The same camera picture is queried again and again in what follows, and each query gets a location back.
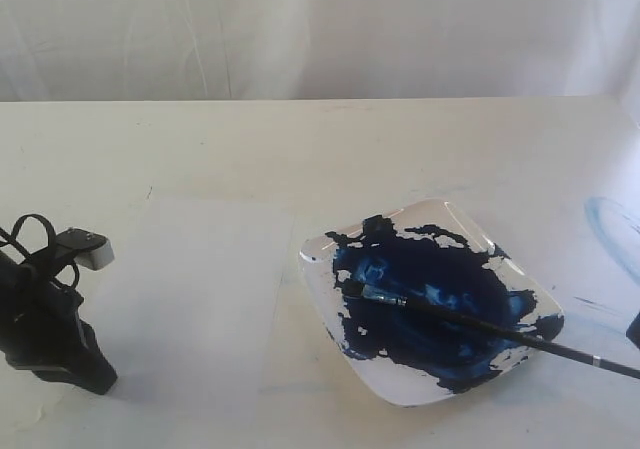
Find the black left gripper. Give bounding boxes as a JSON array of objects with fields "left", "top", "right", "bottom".
[{"left": 1, "top": 254, "right": 118, "bottom": 395}]

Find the black paintbrush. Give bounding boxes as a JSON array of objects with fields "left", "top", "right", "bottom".
[{"left": 341, "top": 281, "right": 639, "bottom": 379}]

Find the white paper sheet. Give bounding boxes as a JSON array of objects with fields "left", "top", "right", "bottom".
[{"left": 86, "top": 199, "right": 293, "bottom": 415}]

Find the white square paint plate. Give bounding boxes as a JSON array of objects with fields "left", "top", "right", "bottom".
[{"left": 299, "top": 199, "right": 564, "bottom": 406}]

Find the white backdrop cloth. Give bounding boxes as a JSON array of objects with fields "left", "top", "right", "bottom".
[{"left": 1, "top": 0, "right": 639, "bottom": 101}]

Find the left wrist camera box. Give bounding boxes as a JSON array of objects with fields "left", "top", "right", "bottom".
[{"left": 55, "top": 228, "right": 115, "bottom": 271}]

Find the left black camera cable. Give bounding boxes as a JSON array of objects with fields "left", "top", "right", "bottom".
[{"left": 0, "top": 213, "right": 82, "bottom": 290}]

